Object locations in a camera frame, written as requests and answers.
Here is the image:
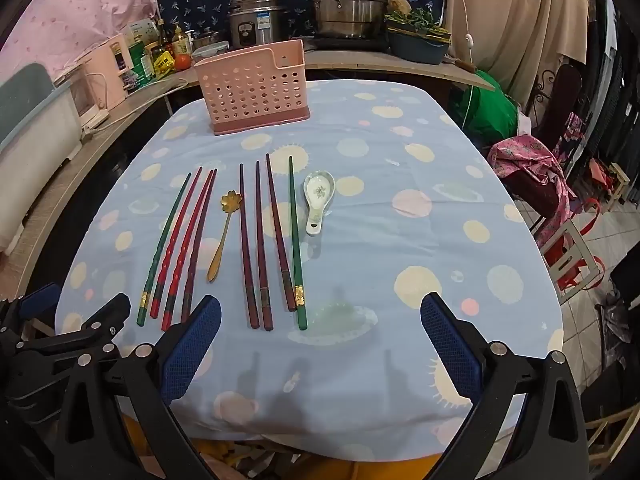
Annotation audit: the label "beige curtain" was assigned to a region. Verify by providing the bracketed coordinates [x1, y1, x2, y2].
[445, 0, 588, 106]

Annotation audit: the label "gold flower spoon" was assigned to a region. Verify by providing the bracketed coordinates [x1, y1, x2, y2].
[207, 190, 241, 283]

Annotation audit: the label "grey countertop board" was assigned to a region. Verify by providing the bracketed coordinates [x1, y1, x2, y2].
[165, 49, 496, 92]

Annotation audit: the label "white ceramic soup spoon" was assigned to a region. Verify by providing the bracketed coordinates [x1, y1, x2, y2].
[303, 170, 336, 237]

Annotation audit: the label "green tin can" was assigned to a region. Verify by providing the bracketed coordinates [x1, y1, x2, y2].
[126, 42, 156, 83]

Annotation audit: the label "clear food container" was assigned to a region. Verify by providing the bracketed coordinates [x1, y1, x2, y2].
[192, 42, 232, 64]

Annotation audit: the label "bowls with green vegetables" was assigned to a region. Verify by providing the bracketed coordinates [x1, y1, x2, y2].
[387, 27, 451, 66]

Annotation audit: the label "green straight chopstick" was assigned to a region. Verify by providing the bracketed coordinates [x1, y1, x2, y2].
[287, 156, 308, 331]

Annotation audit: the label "green wavy chopstick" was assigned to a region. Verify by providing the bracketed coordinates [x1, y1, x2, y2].
[136, 172, 193, 327]

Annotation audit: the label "black induction cooktop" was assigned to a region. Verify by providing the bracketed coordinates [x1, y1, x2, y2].
[305, 35, 391, 52]

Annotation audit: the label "white power cable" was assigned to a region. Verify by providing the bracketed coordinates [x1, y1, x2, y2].
[80, 77, 188, 136]

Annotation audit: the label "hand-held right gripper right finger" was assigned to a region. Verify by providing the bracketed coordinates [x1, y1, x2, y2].
[420, 292, 591, 480]

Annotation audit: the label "dark brown straight chopstick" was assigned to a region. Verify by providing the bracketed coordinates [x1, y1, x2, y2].
[255, 161, 275, 332]
[238, 163, 261, 330]
[265, 153, 298, 312]

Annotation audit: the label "small lidded steel pot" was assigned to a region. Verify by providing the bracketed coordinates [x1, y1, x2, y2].
[192, 31, 226, 51]

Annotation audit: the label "pink perforated utensil basket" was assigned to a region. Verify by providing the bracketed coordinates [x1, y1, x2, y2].
[193, 40, 311, 136]

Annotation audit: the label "green bag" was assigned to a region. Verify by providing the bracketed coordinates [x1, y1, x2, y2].
[450, 82, 521, 146]

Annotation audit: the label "steel rice cooker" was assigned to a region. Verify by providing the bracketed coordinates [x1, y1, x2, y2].
[228, 0, 288, 53]

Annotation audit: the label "red wavy chopstick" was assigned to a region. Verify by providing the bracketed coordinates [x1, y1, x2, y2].
[161, 169, 216, 332]
[149, 166, 203, 320]

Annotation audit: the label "dark brown wavy chopstick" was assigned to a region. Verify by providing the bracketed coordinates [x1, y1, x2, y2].
[180, 169, 219, 322]

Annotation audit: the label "translucent storage bin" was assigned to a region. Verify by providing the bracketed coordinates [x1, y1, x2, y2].
[0, 62, 83, 256]

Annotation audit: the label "pink electric kettle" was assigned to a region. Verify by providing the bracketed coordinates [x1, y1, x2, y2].
[92, 34, 132, 111]

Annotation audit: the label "white cord with switch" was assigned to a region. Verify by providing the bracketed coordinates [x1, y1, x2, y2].
[456, 0, 476, 126]

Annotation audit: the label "green leafy vegetables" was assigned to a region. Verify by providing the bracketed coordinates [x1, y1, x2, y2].
[385, 7, 446, 36]

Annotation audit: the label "wood grain side counter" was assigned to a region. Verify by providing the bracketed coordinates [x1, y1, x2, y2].
[0, 77, 201, 271]

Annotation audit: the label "dark metal chair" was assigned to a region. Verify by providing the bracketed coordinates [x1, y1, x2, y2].
[530, 62, 583, 161]

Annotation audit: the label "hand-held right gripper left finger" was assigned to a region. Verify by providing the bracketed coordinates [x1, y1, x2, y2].
[55, 295, 223, 480]

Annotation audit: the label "pink patterned cloth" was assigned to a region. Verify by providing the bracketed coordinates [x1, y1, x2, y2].
[487, 135, 576, 221]

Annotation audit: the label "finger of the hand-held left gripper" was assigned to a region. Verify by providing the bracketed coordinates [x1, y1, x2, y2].
[0, 282, 63, 356]
[10, 292, 132, 411]

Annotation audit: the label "blue dotted tablecloth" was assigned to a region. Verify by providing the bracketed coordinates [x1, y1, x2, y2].
[54, 80, 563, 461]

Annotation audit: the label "steel steamer pot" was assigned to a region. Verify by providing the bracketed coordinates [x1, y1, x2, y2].
[308, 0, 401, 40]

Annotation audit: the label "pink spotted sheet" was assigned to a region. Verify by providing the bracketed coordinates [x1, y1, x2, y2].
[0, 0, 196, 91]

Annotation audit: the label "hanging dark clothes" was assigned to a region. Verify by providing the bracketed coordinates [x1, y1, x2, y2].
[585, 0, 640, 186]

